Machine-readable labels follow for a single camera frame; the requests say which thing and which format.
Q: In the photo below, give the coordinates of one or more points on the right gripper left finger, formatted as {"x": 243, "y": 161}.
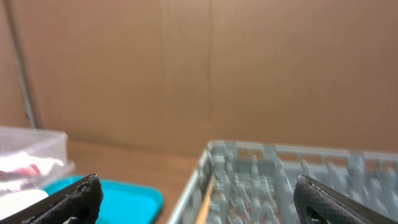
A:
{"x": 77, "y": 203}

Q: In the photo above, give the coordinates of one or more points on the small pink bowl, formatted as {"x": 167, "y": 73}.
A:
{"x": 17, "y": 201}

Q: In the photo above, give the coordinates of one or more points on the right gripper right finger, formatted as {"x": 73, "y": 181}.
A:
{"x": 317, "y": 203}

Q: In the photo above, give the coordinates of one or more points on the grey dishwasher rack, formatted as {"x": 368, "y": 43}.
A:
{"x": 249, "y": 182}

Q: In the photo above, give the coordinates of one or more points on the white napkin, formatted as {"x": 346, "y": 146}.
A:
{"x": 46, "y": 165}

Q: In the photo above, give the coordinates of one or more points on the teal serving tray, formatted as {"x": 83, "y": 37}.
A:
{"x": 125, "y": 203}

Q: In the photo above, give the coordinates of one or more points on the clear plastic bin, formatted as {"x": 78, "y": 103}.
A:
{"x": 36, "y": 142}

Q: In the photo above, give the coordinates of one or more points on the red snack wrapper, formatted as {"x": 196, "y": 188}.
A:
{"x": 21, "y": 173}

